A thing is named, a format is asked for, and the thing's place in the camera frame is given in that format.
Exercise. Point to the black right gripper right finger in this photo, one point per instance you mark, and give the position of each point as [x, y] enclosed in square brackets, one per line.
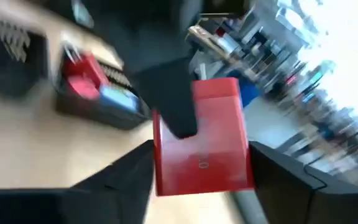
[306, 202]

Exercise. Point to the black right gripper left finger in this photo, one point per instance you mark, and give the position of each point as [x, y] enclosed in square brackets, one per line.
[104, 202]

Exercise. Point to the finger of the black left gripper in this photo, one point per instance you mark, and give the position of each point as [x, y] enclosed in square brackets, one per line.
[172, 102]

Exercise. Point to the lavender multiport charger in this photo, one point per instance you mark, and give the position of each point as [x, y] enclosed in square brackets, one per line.
[118, 99]

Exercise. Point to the red wall plug charger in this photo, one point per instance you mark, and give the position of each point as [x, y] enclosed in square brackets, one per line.
[210, 155]
[87, 67]

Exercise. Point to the black perforated plastic basket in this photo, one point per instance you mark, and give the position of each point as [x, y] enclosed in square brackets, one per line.
[11, 74]
[104, 119]

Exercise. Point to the rounded red charger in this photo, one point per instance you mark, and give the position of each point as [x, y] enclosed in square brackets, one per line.
[84, 89]

